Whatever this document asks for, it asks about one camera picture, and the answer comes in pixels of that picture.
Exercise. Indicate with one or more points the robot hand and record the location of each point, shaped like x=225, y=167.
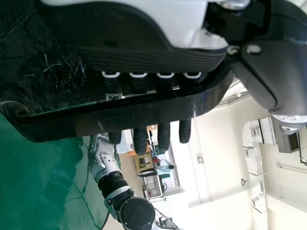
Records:
x=144, y=28

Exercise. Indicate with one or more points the black oven with glass door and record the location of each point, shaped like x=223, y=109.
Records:
x=144, y=109

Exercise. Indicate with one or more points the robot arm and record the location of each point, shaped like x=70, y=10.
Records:
x=112, y=177

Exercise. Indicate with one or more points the wooden stool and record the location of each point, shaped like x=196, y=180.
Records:
x=141, y=164

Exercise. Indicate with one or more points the person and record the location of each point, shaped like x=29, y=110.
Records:
x=164, y=169

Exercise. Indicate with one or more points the grey ventilation unit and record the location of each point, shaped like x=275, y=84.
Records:
x=289, y=141

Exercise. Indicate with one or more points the silver air duct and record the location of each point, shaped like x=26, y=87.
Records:
x=256, y=153

